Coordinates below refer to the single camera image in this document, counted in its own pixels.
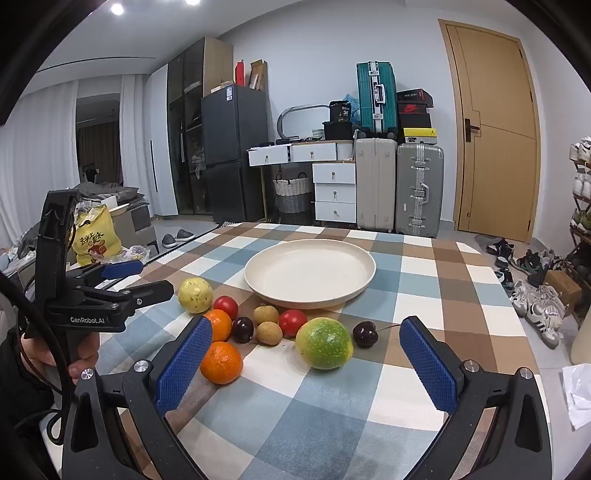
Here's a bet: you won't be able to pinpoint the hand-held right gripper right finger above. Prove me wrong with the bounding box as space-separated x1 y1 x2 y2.
399 316 552 480

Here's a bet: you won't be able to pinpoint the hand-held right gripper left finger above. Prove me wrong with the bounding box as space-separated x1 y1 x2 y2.
62 316 214 480

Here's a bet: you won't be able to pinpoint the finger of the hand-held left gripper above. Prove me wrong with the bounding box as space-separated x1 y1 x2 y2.
75 279 175 319
65 260 145 291

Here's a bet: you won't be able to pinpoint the orange mandarin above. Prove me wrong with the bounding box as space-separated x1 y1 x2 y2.
200 342 244 385
204 309 233 343

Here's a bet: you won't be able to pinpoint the dark cherry with stem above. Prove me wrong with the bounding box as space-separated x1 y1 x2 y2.
353 321 402 347

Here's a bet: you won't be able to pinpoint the red cherry tomato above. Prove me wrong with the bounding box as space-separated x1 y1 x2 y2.
213 296 239 320
279 309 308 337

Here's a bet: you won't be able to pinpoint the green yellow passion fruit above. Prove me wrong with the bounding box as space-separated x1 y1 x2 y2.
295 318 354 371

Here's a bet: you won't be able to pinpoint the cream round plate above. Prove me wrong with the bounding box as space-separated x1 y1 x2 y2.
245 239 377 311

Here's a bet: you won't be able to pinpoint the person's left forearm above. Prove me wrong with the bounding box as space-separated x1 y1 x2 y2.
0 323 68 480

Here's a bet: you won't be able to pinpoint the person's left hand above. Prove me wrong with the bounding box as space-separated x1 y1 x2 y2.
21 330 101 386

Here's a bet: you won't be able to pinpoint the clear snack bag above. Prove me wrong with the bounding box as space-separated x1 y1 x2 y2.
121 244 161 267

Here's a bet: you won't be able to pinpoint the yellow plastic bag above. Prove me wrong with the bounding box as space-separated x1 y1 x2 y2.
71 205 123 267

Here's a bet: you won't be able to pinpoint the open cardboard box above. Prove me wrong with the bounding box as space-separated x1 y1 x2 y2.
108 202 154 252

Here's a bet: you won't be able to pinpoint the grey bedding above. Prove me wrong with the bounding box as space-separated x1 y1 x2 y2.
73 182 140 206

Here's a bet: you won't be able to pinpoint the checkered tablecloth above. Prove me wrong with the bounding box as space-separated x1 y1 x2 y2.
92 222 559 480

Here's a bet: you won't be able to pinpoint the white sheer curtain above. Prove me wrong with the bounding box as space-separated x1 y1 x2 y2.
0 74 153 252

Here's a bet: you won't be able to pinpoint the pile of shoes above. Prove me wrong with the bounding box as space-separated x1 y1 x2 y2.
475 235 575 349

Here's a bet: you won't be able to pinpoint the white wardrobe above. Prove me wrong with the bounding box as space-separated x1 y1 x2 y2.
143 64 179 217

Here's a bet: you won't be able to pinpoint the white plastic bag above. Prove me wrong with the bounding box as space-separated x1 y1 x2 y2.
560 364 591 431

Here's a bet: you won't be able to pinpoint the brown cardboard box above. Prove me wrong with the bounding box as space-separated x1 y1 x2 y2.
545 270 583 306

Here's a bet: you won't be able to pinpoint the black fridge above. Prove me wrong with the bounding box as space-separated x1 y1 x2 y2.
201 84 270 225

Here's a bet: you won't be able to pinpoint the dark glass wardrobe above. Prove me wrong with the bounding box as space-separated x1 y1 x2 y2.
166 37 234 217

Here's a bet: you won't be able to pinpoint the woven laundry basket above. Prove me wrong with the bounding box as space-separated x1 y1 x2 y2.
273 172 314 214

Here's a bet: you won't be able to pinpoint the silver suitcase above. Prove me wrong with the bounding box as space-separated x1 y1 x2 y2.
396 143 445 239

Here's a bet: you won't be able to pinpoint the beige suitcase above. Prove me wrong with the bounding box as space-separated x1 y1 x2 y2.
355 137 398 232

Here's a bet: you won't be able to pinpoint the white drawer unit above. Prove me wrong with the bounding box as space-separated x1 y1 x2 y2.
312 161 358 223

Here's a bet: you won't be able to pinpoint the white desk with drawers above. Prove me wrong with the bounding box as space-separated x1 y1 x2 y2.
247 141 356 168

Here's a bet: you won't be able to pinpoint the yellow and black box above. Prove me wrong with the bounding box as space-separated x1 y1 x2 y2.
402 127 439 145

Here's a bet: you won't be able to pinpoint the chrome curved tube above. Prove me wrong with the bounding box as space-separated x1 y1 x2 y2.
276 104 331 140

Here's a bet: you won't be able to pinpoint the shoe rack with shoes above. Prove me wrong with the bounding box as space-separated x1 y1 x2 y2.
567 135 591 274

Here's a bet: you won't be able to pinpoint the tall cardboard boxes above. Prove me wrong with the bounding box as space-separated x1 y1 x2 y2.
249 60 269 92

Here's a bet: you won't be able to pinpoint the wooden door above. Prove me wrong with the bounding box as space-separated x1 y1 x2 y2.
438 19 542 244

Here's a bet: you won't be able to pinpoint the black storage container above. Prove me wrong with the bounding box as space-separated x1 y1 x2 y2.
322 120 356 142

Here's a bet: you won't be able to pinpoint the plain black box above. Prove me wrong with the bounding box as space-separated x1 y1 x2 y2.
397 114 433 130

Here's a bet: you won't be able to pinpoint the black bucket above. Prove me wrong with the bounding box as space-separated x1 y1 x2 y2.
328 100 353 123

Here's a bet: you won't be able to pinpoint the teal suitcase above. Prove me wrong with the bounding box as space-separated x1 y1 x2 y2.
356 61 398 138

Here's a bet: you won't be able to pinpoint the black cable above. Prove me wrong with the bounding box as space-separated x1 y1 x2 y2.
0 272 75 446

